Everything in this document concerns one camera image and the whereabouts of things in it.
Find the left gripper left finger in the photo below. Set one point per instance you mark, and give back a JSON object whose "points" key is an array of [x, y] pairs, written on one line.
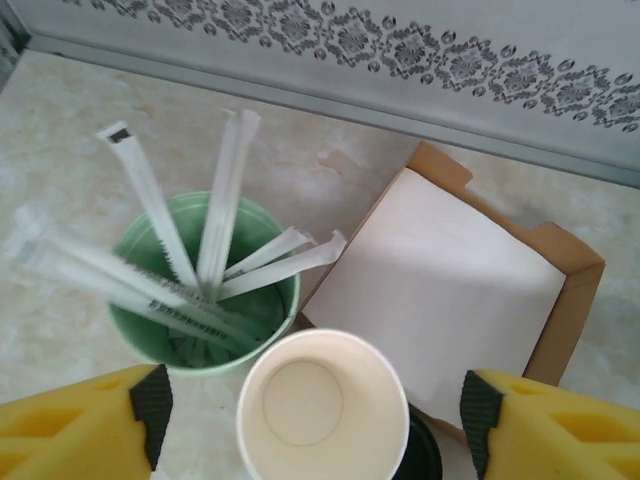
{"points": [[75, 435]]}

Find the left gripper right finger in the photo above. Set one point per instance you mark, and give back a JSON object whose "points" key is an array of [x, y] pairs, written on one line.
{"points": [[560, 435]]}

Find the mint green straw holder cup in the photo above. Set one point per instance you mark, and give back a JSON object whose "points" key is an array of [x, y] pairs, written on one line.
{"points": [[145, 345]]}

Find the brown cardboard napkin tray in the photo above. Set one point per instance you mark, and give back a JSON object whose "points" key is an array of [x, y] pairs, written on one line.
{"points": [[575, 310]]}

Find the black cup lid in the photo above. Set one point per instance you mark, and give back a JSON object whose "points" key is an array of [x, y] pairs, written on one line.
{"points": [[422, 450]]}

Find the paper-wrapped straw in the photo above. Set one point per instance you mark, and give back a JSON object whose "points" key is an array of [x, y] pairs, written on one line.
{"points": [[100, 270], [227, 200], [300, 262], [280, 245]]}

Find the white napkin stack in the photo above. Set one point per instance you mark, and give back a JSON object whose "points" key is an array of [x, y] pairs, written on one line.
{"points": [[425, 300]]}

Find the stack of green paper cups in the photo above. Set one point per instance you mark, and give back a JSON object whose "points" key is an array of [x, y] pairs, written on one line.
{"points": [[320, 400]]}

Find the wrapped straw with dark tip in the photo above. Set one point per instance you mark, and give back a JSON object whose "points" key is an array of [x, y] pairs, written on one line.
{"points": [[145, 200]]}

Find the aluminium table edge rail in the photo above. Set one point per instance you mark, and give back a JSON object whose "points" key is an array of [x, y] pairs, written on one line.
{"points": [[300, 95]]}

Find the aluminium frame post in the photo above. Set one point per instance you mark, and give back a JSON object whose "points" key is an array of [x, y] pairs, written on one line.
{"points": [[10, 30]]}

